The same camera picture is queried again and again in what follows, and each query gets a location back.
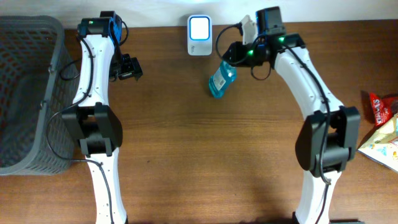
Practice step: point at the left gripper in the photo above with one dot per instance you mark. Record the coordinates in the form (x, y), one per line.
(129, 71)

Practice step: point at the white barcode scanner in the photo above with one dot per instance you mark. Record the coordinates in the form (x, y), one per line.
(199, 35)

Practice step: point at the blue mouthwash bottle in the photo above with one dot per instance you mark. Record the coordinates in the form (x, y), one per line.
(223, 77)

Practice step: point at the grey plastic mesh basket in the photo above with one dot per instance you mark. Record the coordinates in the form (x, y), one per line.
(34, 139)

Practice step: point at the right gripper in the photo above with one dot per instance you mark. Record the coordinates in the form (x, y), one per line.
(233, 53)

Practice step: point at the yellow snack bag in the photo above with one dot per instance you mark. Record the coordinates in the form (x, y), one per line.
(382, 145)

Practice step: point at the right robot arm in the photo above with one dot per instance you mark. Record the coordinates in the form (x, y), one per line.
(328, 137)

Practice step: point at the red candy bag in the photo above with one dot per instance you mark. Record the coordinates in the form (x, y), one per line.
(383, 108)

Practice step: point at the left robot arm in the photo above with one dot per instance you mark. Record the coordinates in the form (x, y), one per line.
(90, 120)

